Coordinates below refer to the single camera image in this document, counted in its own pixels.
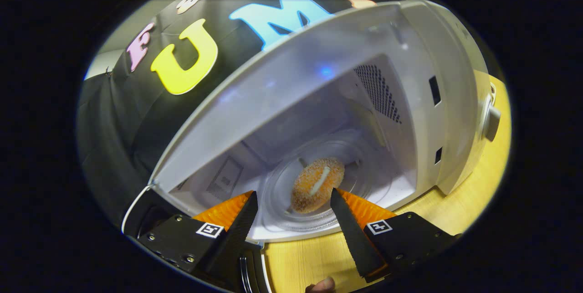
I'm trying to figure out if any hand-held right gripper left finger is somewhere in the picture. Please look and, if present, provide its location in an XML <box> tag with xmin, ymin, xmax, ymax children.
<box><xmin>137</xmin><ymin>190</ymin><xmax>259</xmax><ymax>284</ymax></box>

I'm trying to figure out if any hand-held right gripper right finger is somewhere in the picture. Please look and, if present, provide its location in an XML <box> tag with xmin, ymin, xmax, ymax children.
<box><xmin>330</xmin><ymin>187</ymin><xmax>461</xmax><ymax>283</ymax></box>

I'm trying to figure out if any white microwave oven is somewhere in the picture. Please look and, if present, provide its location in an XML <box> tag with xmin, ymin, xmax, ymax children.
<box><xmin>121</xmin><ymin>0</ymin><xmax>501</xmax><ymax>293</ymax></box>

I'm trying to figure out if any round sesame bread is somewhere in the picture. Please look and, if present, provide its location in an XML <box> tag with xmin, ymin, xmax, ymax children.
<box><xmin>291</xmin><ymin>157</ymin><xmax>346</xmax><ymax>214</ymax></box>

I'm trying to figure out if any glass turntable plate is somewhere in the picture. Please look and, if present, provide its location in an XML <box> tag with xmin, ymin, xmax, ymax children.
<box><xmin>257</xmin><ymin>140</ymin><xmax>386</xmax><ymax>234</ymax></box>

